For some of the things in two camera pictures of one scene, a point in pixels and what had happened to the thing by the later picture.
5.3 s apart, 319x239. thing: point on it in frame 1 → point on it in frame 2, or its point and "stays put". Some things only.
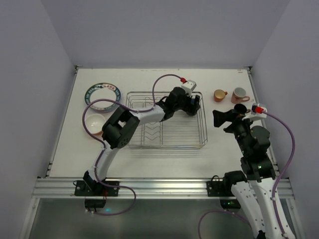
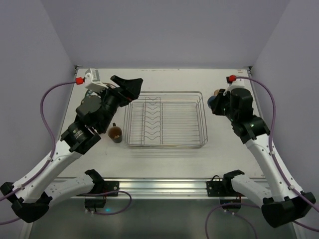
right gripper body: (232, 119) → (219, 102)
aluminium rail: (142, 188) stays put
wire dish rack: (178, 130) stays put
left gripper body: (190, 107) → (121, 91)
